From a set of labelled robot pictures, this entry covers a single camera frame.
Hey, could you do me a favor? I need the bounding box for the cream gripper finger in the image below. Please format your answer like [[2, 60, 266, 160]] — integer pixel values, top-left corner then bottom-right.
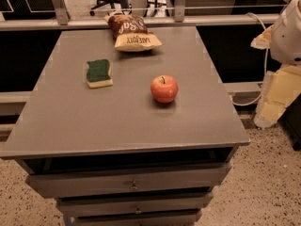
[[250, 25, 273, 50], [254, 65, 301, 128]]

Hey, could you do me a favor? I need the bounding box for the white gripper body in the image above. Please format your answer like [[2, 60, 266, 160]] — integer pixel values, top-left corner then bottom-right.
[[270, 0, 301, 65]]

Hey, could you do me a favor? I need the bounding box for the red apple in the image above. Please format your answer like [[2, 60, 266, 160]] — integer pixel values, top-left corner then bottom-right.
[[150, 75, 179, 104]]

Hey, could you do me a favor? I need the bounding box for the brown chip bag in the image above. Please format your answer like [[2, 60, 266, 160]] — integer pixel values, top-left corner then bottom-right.
[[104, 14, 162, 52]]

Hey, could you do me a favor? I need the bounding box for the middle grey drawer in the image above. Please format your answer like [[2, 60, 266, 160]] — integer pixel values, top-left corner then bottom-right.
[[57, 191, 213, 217]]

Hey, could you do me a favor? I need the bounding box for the grey drawer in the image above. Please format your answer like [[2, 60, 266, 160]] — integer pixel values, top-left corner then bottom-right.
[[63, 209, 201, 226], [26, 163, 231, 198], [57, 191, 213, 217]]

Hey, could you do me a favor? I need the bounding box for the bottom grey drawer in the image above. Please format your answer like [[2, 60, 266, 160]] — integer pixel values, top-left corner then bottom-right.
[[63, 209, 201, 226]]

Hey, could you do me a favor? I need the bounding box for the green yellow sponge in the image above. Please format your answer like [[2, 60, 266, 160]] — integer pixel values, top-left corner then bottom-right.
[[86, 59, 113, 89]]

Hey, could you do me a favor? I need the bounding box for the grey drawer cabinet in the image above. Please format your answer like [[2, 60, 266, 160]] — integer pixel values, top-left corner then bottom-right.
[[0, 26, 251, 226]]

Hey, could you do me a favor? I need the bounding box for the grey metal railing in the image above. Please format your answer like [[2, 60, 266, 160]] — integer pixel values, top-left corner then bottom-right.
[[0, 0, 301, 32]]

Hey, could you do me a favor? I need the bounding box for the top grey drawer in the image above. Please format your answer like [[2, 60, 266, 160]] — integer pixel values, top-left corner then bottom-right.
[[26, 163, 231, 198]]

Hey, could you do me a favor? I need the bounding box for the white cable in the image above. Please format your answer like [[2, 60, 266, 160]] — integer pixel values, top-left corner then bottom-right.
[[230, 12, 271, 107]]

